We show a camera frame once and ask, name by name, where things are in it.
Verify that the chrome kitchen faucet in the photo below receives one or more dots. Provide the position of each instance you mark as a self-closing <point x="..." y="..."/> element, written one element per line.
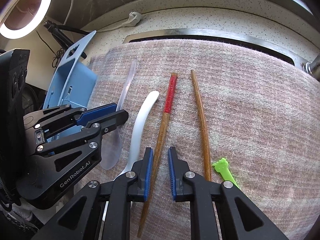
<point x="315" y="67"/>

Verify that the blue plastic drain basket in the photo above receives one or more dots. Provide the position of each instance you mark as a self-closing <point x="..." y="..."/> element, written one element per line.
<point x="85" y="80"/>

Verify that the clear plastic spoon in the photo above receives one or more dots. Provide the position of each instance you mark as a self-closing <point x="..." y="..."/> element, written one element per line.
<point x="112" y="155"/>

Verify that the plain brown wooden chopstick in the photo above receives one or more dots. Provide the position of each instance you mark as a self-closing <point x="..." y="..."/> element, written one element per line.
<point x="200" y="110"/>

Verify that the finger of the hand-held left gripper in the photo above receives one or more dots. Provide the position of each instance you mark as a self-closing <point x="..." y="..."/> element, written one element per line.
<point x="100" y="113"/>
<point x="112" y="121"/>

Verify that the pink checked cloth mat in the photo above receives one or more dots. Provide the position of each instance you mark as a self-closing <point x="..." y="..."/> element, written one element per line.
<point x="250" y="117"/>

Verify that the plain white ceramic spoon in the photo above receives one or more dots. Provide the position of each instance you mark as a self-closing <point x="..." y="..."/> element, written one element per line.
<point x="140" y="125"/>

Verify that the grey knit shoe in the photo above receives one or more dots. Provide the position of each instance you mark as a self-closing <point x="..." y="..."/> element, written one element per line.
<point x="15" y="215"/>

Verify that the green plastic fork pick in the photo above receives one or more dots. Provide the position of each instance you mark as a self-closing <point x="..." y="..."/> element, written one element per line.
<point x="223" y="170"/>

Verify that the red wooden chopstick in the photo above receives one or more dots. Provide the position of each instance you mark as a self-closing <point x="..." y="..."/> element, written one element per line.
<point x="170" y="95"/>

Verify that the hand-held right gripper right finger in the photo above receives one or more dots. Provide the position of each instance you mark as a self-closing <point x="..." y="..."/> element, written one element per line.
<point x="172" y="175"/>

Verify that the black lamp tripod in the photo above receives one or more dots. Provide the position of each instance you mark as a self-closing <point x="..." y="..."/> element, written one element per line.
<point x="62" y="33"/>

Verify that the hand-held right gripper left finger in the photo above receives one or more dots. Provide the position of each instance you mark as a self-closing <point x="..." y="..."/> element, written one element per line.
<point x="149" y="172"/>

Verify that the steel kitchen sink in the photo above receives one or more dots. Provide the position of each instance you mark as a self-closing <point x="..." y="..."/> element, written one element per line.
<point x="200" y="37"/>

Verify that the white power plug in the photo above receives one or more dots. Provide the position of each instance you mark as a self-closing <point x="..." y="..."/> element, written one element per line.
<point x="133" y="17"/>

